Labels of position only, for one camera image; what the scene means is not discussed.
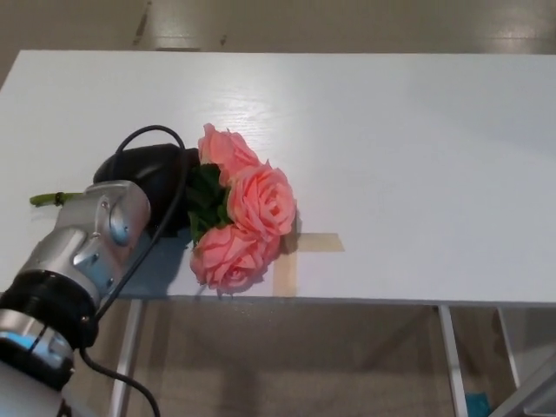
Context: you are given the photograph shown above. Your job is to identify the grey metal frame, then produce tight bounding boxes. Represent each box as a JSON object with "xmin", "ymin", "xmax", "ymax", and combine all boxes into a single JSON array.
[{"xmin": 486, "ymin": 355, "xmax": 556, "ymax": 417}]

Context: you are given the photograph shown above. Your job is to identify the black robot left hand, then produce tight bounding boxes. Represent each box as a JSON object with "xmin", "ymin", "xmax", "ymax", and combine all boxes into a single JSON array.
[{"xmin": 92, "ymin": 142, "xmax": 205, "ymax": 240}]

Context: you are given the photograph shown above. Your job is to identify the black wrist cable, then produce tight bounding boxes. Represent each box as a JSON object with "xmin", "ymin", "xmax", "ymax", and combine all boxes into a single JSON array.
[{"xmin": 79, "ymin": 124, "xmax": 189, "ymax": 417}]

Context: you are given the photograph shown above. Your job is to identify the short beige tape strip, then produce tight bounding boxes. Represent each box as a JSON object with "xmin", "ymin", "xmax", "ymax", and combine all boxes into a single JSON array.
[{"xmin": 284, "ymin": 233, "xmax": 346, "ymax": 253}]

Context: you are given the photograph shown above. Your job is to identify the teal floor object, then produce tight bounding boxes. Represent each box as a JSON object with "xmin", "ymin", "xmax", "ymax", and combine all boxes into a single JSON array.
[{"xmin": 464, "ymin": 392, "xmax": 490, "ymax": 417}]

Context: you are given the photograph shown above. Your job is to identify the pink rose bouquet green stems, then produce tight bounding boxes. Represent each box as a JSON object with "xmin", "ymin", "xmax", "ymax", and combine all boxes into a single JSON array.
[{"xmin": 29, "ymin": 122, "xmax": 299, "ymax": 301}]

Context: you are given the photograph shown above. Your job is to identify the white metal table leg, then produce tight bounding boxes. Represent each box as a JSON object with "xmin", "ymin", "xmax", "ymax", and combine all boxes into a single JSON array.
[
  {"xmin": 497, "ymin": 307, "xmax": 521, "ymax": 387},
  {"xmin": 437, "ymin": 305, "xmax": 468, "ymax": 417},
  {"xmin": 110, "ymin": 299, "xmax": 147, "ymax": 417}
]

